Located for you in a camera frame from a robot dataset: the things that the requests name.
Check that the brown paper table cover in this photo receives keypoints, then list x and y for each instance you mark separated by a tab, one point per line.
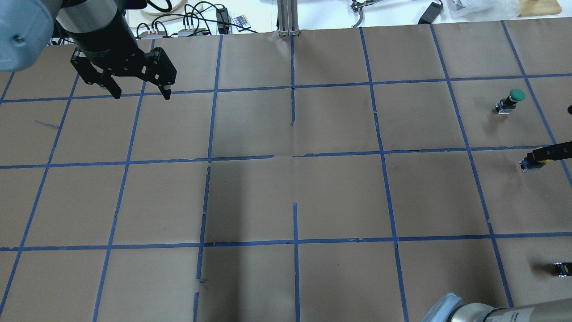
347	176

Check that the yellow push button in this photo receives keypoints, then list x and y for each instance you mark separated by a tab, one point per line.
532	162

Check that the aluminium frame post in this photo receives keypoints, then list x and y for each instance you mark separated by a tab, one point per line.
288	18

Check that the green push button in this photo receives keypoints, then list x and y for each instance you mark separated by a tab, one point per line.
508	104

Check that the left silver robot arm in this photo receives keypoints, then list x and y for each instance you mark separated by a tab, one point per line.
27	26

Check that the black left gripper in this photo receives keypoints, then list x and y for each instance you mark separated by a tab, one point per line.
108	45

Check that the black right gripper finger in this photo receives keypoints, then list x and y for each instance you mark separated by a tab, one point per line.
557	152

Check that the small black button part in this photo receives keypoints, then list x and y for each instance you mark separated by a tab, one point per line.
563	269

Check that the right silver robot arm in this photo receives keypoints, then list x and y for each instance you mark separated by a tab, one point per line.
451	308

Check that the clear plastic bag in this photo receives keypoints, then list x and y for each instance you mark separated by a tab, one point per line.
486	10

